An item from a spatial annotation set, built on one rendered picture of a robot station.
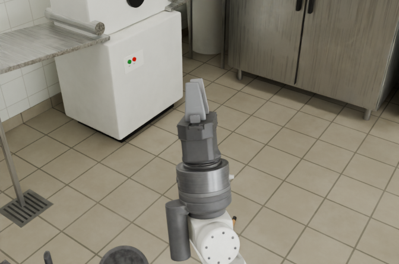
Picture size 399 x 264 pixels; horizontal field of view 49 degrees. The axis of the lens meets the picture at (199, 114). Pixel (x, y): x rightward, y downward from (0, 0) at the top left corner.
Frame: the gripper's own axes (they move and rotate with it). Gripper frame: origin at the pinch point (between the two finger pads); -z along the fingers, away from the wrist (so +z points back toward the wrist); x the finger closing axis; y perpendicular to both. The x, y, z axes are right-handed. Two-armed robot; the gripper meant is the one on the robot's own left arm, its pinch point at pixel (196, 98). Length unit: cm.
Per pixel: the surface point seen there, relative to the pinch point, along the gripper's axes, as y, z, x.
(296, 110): -45, 60, -315
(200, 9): 38, -39, -390
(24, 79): 172, 10, -268
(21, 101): 178, 28, -268
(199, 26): 42, -22, -399
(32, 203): 138, 86, -189
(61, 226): 114, 96, -174
